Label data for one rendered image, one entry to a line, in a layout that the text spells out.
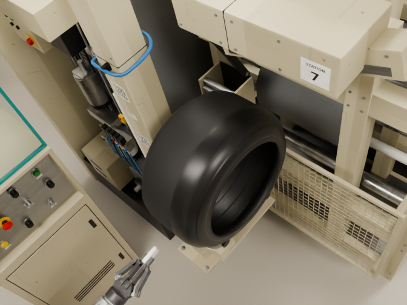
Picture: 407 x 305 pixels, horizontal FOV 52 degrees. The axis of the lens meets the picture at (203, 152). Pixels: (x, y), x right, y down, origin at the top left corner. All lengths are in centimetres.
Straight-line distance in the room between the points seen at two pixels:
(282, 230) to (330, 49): 182
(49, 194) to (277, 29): 130
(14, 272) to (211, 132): 120
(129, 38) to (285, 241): 178
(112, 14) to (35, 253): 124
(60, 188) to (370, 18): 148
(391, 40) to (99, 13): 79
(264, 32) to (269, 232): 179
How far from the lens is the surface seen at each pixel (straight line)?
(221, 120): 138
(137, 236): 292
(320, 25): 117
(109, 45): 133
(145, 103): 152
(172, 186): 137
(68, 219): 212
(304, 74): 118
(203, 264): 271
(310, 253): 271
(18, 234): 208
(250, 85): 189
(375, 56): 122
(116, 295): 152
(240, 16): 122
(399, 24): 134
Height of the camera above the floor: 251
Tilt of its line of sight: 53 degrees down
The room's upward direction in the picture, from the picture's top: 17 degrees counter-clockwise
